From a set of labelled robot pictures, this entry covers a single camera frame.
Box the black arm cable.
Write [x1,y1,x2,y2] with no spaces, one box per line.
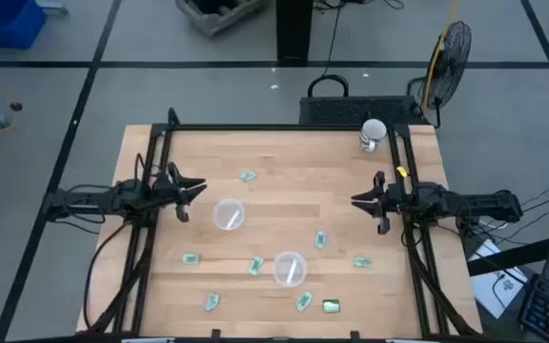
[82,221,131,330]

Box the clear round plastic container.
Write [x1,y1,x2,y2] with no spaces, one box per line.
[273,251,309,289]
[213,197,247,232]

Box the white paper sheet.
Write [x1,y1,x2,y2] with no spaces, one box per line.
[469,237,528,320]

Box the grey plastic crate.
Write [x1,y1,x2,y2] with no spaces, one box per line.
[174,0,269,38]

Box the blue plastic bin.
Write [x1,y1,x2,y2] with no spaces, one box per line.
[0,0,47,50]

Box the black floor cable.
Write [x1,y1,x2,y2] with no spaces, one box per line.
[320,0,343,78]

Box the black square post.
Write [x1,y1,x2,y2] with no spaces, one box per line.
[275,0,315,67]

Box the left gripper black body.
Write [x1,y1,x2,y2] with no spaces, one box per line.
[152,171,183,209]

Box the black beam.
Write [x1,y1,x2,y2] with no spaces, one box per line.
[466,231,549,277]

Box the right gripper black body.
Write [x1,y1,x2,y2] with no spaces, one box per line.
[384,182,412,215]

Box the black computer case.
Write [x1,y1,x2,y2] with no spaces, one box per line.
[298,94,423,127]

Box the black floor fan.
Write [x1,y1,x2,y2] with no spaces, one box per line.
[407,20,473,129]

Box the black looped cable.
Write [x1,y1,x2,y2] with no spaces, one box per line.
[307,74,350,99]

